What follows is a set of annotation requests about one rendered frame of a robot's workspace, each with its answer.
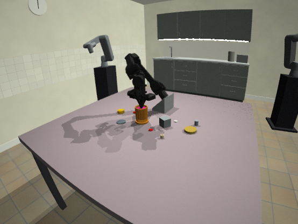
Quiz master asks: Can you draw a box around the yellow flat disc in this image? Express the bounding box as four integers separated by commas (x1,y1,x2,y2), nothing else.
117,109,124,114

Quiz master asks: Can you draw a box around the yellow round disc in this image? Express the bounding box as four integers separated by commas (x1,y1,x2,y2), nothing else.
184,126,196,134

